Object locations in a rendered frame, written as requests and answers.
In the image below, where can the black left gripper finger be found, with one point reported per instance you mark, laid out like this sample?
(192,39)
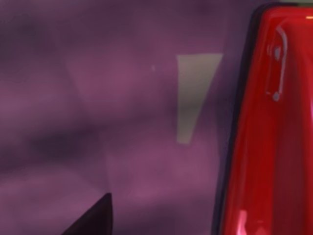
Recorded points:
(97,218)

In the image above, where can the glossy red object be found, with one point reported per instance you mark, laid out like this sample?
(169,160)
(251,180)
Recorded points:
(269,137)

